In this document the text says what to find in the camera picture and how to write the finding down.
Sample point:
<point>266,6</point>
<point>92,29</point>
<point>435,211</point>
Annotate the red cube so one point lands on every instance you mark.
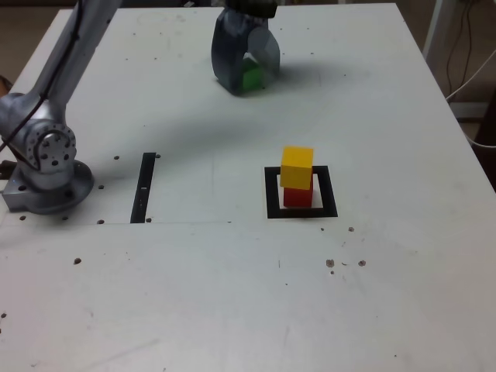
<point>296,198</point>

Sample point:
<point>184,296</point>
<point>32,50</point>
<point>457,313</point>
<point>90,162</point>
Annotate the green cube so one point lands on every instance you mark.
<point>252,79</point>

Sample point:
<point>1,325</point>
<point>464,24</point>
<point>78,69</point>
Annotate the black tape square outline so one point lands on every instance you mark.
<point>271,193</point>

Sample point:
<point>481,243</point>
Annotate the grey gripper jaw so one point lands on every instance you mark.
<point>226,58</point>
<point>265,46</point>

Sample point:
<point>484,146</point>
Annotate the yellow cube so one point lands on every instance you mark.
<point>296,170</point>

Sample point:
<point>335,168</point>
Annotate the white post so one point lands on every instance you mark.
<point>432,31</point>

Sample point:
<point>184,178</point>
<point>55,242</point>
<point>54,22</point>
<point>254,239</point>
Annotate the black tape strip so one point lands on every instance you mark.
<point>142,174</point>

